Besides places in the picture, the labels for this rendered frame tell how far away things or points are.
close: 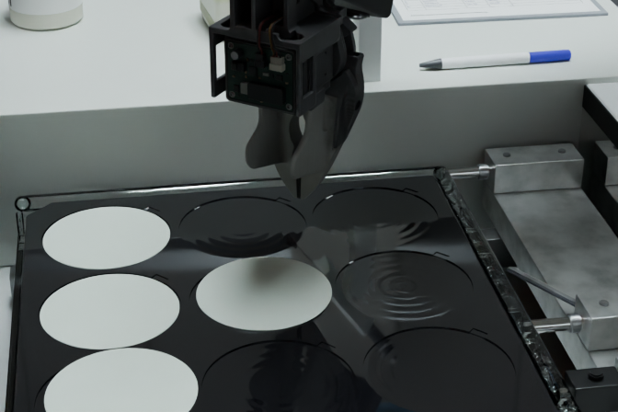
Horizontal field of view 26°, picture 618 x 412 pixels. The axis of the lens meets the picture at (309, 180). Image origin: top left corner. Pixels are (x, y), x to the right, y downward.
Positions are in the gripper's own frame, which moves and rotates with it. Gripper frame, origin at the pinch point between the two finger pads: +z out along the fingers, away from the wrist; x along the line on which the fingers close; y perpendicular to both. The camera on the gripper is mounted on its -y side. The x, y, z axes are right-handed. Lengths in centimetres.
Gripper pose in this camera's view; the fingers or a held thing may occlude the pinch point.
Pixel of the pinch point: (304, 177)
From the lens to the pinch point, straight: 100.5
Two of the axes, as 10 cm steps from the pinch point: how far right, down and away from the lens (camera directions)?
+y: -4.8, 4.0, -7.8
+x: 8.8, 2.2, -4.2
